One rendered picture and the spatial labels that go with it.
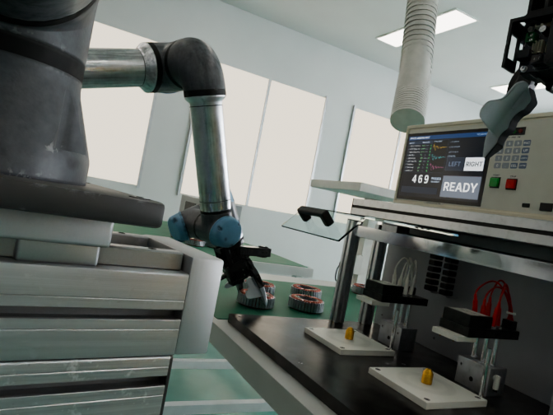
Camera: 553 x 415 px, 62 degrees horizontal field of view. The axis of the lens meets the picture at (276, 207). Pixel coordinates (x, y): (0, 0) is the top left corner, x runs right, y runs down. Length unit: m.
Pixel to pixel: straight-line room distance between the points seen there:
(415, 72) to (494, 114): 1.85
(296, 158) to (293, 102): 0.72
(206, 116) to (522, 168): 0.66
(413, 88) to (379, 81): 4.62
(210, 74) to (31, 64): 0.70
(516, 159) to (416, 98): 1.33
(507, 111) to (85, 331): 0.50
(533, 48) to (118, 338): 0.49
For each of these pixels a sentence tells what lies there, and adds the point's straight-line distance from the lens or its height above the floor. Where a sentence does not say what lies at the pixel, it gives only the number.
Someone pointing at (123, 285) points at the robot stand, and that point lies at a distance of 0.41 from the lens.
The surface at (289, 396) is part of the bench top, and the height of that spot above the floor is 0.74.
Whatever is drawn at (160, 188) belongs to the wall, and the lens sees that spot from 5.48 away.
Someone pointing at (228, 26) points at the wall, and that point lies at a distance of 5.94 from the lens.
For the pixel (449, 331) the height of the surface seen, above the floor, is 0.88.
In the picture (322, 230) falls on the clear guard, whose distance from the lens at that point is 0.98.
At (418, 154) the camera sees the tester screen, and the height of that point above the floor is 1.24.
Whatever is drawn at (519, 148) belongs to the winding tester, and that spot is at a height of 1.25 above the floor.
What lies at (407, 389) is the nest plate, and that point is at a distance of 0.89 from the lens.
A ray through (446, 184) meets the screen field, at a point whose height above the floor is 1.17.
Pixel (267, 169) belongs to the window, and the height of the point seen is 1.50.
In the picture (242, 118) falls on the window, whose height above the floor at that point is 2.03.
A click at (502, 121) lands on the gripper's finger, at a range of 0.61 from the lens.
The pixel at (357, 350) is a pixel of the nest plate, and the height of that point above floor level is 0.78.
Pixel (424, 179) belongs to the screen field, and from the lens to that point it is 1.18.
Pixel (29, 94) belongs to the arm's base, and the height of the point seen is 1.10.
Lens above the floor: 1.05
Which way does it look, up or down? level
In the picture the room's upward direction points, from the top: 11 degrees clockwise
